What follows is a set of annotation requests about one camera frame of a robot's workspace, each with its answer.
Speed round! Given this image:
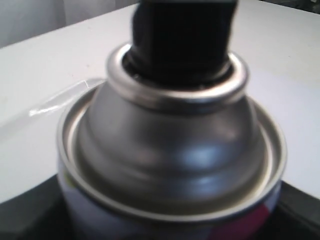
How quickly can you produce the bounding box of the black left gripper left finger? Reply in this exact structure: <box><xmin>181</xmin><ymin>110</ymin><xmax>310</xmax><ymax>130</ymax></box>
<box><xmin>0</xmin><ymin>175</ymin><xmax>73</xmax><ymax>240</ymax></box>

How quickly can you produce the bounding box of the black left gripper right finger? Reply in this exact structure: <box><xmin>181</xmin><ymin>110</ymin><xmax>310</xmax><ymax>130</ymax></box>
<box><xmin>272</xmin><ymin>182</ymin><xmax>320</xmax><ymax>240</ymax></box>

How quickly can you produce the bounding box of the white dotted spray paint can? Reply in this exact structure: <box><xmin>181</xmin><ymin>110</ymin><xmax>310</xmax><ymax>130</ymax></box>
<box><xmin>56</xmin><ymin>0</ymin><xmax>287</xmax><ymax>240</ymax></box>

